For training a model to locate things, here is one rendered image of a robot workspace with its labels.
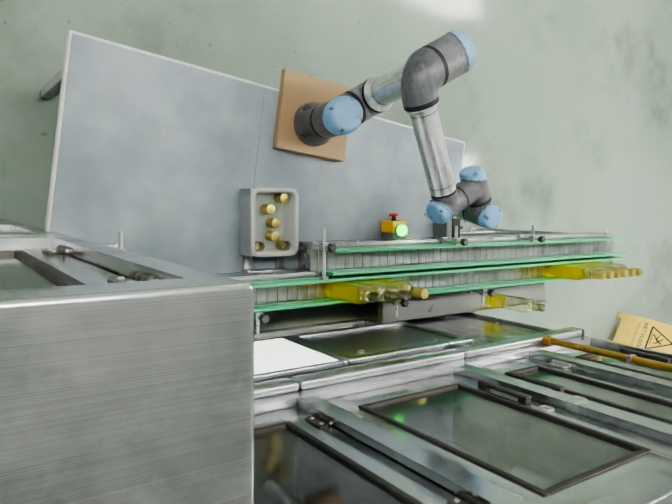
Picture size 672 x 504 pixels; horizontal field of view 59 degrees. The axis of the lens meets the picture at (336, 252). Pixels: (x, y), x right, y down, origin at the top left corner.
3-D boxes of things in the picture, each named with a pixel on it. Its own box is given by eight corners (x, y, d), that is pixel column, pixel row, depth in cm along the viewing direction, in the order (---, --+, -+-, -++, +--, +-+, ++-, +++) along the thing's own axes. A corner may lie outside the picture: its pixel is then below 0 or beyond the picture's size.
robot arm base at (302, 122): (292, 101, 202) (305, 96, 194) (330, 103, 210) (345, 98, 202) (294, 146, 204) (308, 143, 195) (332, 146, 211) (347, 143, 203)
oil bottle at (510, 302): (485, 305, 250) (538, 315, 229) (486, 292, 250) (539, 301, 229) (494, 305, 254) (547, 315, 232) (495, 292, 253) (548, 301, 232)
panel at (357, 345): (144, 365, 160) (191, 400, 132) (144, 354, 160) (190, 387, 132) (400, 328, 211) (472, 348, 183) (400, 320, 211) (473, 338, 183)
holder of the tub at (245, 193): (240, 271, 200) (250, 273, 193) (240, 188, 197) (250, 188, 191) (284, 268, 209) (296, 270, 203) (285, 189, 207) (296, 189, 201)
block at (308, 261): (297, 269, 205) (308, 272, 199) (297, 242, 204) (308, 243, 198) (306, 269, 207) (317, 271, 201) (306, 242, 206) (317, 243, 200)
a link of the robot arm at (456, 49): (333, 97, 199) (432, 39, 151) (365, 80, 206) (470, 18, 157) (350, 130, 202) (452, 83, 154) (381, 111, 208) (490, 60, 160)
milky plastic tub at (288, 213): (240, 255, 199) (252, 257, 192) (240, 187, 197) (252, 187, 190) (285, 253, 208) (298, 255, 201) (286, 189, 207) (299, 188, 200)
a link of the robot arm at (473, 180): (464, 182, 171) (473, 215, 176) (489, 164, 176) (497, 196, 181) (444, 179, 177) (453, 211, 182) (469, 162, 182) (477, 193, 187)
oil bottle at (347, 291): (324, 296, 204) (361, 305, 186) (324, 280, 203) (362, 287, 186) (337, 295, 207) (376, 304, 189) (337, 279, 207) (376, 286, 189)
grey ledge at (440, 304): (366, 319, 227) (385, 324, 218) (367, 296, 227) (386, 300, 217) (527, 299, 281) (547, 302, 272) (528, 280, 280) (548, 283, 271)
